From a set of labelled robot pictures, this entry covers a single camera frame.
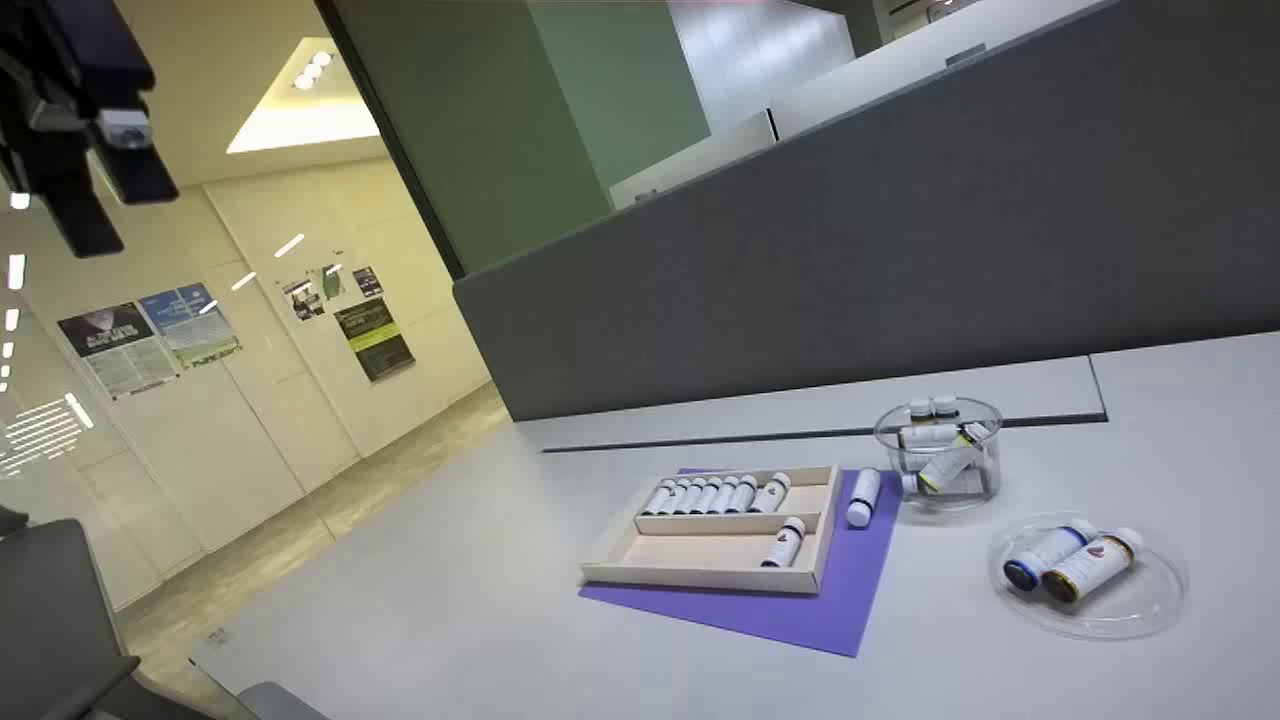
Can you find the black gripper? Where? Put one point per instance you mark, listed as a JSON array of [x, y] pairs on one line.
[[54, 63]]

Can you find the light wooden tray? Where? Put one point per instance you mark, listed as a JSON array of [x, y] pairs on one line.
[[705, 566]]

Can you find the purple mat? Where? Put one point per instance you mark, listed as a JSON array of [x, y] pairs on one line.
[[824, 615]]

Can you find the blue labelled bottle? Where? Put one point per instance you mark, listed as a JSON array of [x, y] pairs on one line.
[[1040, 556]]

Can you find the square ceiling light panel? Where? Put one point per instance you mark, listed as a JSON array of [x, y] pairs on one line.
[[307, 107]]

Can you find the grey office chair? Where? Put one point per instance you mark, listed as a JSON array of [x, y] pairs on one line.
[[54, 624]]

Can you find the grey desk partition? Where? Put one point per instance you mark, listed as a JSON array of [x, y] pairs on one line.
[[865, 240]]

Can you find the clear glass dish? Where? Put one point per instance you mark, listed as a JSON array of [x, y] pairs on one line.
[[1146, 602]]

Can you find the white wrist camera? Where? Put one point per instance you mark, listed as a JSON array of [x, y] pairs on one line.
[[121, 126]]

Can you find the dark wall poster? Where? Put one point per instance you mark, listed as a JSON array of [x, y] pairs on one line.
[[115, 347]]

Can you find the blue wall poster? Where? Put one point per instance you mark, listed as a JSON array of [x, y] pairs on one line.
[[192, 323]]

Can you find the small wall photo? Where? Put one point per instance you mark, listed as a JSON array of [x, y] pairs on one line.
[[331, 277], [366, 281], [307, 296]]

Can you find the black green wall poster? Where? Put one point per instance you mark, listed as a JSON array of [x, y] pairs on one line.
[[375, 342]]

